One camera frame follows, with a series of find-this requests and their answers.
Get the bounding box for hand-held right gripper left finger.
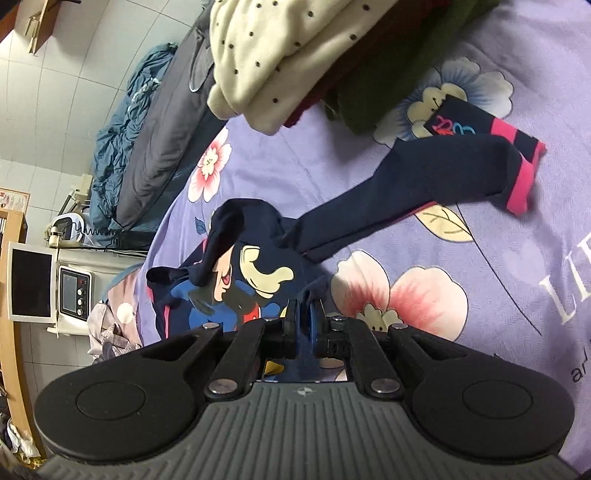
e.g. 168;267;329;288
139;299;309;401

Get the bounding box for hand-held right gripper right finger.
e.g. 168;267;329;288
310;300;467;398

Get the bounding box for navy cartoon print shirt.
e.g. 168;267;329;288
147;95;546;383

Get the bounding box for pale crumpled clothes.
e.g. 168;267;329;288
88;263;148;361

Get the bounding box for grey clothes pile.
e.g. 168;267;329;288
115;0;232;227

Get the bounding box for dark red garment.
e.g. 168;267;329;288
284;0;416;130

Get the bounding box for white appliance with knobs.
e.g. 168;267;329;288
46;247;151;335

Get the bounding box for purple floral bedsheet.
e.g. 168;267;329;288
141;0;591;480

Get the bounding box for white telephone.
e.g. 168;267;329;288
46;212;86;245

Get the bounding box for beige plastic box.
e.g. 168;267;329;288
69;174;95;208

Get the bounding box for olive green garment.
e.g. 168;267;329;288
323;0;502;137

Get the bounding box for teal crumpled blanket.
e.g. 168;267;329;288
88;41;178;227

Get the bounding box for white framed monitor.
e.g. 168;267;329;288
6;241;57;322

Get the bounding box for cream polka dot garment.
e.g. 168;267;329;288
208;0;437;134

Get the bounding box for white crumpled plastic bag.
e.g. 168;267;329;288
7;422;40;460

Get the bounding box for black coiled cable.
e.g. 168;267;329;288
81;220;122;237

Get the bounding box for wooden shelf frame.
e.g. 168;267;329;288
0;208;47;457

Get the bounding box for wall poster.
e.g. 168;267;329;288
0;187;31;213

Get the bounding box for wooden wall shelf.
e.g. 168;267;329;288
11;0;81;56

